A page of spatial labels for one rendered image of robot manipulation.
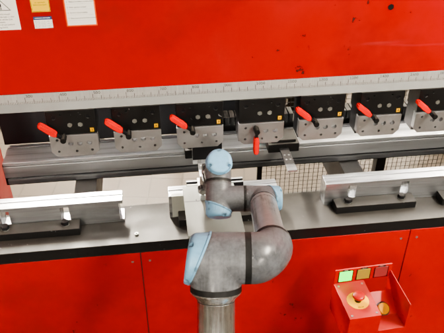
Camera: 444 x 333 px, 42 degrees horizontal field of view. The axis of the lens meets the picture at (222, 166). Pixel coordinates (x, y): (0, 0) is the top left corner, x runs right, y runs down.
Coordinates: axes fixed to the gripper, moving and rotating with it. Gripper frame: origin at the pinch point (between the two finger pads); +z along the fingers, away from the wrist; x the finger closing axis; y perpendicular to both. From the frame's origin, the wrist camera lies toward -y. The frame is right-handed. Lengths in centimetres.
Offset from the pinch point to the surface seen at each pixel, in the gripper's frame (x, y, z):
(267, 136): -18.9, 15.2, -12.4
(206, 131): 1.2, 17.3, -14.9
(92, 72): 35, 33, -32
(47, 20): 45, 43, -44
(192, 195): 6.7, 0.2, 1.1
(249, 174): -40, 47, 173
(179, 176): 5, 50, 175
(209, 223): 2.5, -11.6, -9.0
